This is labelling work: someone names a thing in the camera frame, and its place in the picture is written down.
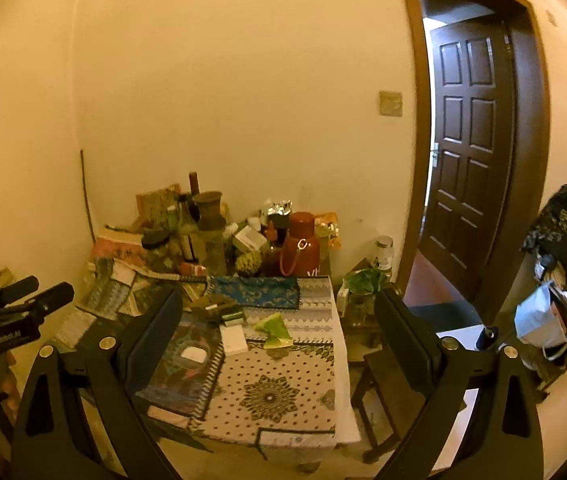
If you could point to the patterned gift box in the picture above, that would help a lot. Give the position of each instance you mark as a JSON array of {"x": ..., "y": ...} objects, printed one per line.
[{"x": 156, "y": 205}]

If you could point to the green paper scrap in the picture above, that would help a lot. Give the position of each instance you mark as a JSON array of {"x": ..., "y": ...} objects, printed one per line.
[{"x": 273, "y": 330}]

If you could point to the glass jar with dark lid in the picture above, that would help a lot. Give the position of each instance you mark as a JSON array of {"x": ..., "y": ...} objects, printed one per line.
[{"x": 156, "y": 247}]

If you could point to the small white packet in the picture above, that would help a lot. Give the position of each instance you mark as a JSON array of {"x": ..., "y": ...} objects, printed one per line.
[{"x": 343, "y": 300}]

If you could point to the dark doormat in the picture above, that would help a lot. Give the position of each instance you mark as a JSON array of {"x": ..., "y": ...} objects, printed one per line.
[{"x": 438, "y": 317}]

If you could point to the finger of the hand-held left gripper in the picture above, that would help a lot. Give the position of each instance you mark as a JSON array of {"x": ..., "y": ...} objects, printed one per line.
[
  {"x": 13, "y": 290},
  {"x": 48, "y": 300}
]

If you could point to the dark wine bottle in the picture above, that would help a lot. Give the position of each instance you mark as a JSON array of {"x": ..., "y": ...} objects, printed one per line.
[{"x": 193, "y": 185}]

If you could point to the wide brown door frame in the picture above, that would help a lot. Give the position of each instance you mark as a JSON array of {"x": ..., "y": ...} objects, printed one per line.
[{"x": 531, "y": 160}]

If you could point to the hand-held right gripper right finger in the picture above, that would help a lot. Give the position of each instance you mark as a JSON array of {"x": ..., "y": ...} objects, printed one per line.
[{"x": 403, "y": 335}]

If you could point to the brown ceramic vase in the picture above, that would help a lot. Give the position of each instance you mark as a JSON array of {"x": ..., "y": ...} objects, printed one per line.
[{"x": 208, "y": 210}]

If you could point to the orange snack packet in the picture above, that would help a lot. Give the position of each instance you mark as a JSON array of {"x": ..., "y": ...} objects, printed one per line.
[{"x": 328, "y": 230}]

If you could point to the small wall plate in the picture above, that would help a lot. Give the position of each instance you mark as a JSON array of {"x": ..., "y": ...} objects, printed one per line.
[{"x": 551, "y": 17}]

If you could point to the brown panelled door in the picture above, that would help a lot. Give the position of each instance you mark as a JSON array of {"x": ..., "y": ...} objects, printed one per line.
[{"x": 468, "y": 160}]

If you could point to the white carton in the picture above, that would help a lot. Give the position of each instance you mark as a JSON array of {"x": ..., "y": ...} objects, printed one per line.
[{"x": 233, "y": 339}]

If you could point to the red and white tube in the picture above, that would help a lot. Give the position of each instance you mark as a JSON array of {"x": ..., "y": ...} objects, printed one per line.
[{"x": 194, "y": 269}]

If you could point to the potted green plant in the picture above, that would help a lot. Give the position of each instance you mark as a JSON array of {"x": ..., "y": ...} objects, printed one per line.
[{"x": 358, "y": 330}]

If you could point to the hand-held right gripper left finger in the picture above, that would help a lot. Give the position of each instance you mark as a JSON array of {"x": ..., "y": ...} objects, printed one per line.
[{"x": 156, "y": 335}]

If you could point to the patchwork tablecloth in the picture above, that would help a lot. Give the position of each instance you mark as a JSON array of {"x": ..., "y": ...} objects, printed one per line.
[{"x": 273, "y": 390}]

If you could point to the olive green pouch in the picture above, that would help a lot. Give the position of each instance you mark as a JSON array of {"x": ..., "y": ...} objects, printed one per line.
[{"x": 208, "y": 305}]

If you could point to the white cardboard box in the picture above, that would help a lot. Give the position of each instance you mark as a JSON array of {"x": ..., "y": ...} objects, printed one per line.
[{"x": 249, "y": 239}]

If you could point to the wall light switch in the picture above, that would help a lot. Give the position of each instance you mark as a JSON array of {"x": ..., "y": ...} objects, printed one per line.
[{"x": 391, "y": 104}]

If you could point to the white plastic bag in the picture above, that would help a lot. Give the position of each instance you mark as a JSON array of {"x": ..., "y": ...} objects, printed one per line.
[{"x": 538, "y": 317}]

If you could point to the green leafy plant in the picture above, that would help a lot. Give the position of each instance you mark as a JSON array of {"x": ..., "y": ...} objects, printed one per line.
[{"x": 363, "y": 281}]

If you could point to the green bumpy ball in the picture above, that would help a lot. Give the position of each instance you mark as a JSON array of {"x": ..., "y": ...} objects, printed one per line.
[{"x": 249, "y": 262}]

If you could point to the pink cloth-covered box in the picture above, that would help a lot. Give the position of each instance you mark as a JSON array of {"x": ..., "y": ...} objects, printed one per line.
[{"x": 113, "y": 250}]

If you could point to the person's left hand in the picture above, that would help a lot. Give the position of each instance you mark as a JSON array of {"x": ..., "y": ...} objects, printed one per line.
[{"x": 13, "y": 385}]

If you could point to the dark shoe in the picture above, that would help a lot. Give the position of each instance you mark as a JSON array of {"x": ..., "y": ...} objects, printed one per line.
[{"x": 488, "y": 337}]

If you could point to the red thermos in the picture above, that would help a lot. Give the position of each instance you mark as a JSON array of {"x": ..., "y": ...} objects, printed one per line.
[{"x": 301, "y": 250}]

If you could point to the thin wooden stick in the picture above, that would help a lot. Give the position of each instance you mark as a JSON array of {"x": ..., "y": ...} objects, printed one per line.
[{"x": 85, "y": 185}]

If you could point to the white rounded case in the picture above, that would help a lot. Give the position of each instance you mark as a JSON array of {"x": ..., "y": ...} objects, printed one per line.
[{"x": 193, "y": 355}]

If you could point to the green and black small box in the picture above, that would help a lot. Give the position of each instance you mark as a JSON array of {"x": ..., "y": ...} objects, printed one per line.
[{"x": 232, "y": 315}]

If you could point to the silver foil bag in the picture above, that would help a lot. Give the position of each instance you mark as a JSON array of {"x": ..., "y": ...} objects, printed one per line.
[{"x": 277, "y": 208}]

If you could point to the glass jar with metal lid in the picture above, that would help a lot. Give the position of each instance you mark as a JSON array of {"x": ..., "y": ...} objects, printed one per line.
[{"x": 384, "y": 255}]

